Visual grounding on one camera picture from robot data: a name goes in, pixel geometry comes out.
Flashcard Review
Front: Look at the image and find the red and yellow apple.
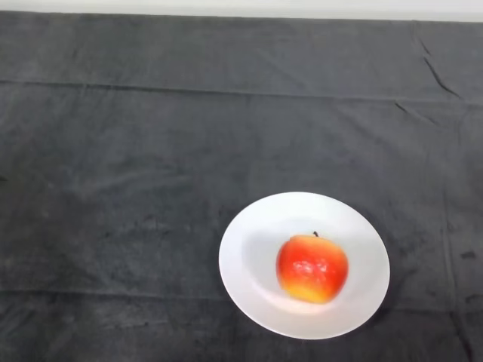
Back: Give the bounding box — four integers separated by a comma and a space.
275, 231, 349, 304

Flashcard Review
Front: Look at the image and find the round white plate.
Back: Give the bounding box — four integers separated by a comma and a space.
218, 192, 391, 341

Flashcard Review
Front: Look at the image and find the black cloth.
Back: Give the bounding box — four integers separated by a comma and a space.
0, 10, 483, 362

